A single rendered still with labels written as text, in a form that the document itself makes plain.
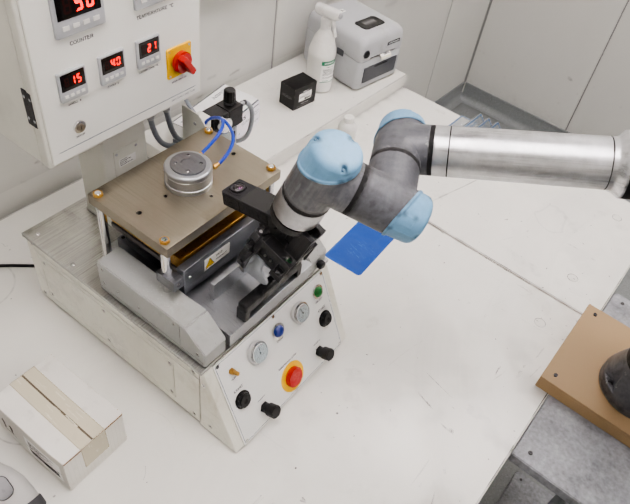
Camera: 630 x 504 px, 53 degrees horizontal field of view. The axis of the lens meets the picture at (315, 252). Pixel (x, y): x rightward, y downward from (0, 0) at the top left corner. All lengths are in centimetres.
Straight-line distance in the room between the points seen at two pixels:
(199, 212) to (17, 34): 35
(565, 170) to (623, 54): 238
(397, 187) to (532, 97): 270
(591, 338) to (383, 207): 75
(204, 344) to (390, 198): 39
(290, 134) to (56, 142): 85
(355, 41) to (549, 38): 163
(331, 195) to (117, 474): 62
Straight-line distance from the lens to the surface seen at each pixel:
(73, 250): 124
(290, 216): 88
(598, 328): 150
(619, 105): 338
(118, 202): 105
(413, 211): 85
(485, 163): 93
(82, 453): 111
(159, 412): 122
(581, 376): 141
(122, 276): 109
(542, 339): 148
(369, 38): 192
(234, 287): 110
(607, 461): 137
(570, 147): 94
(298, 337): 120
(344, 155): 81
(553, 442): 134
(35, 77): 97
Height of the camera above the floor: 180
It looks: 45 degrees down
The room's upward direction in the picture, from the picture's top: 10 degrees clockwise
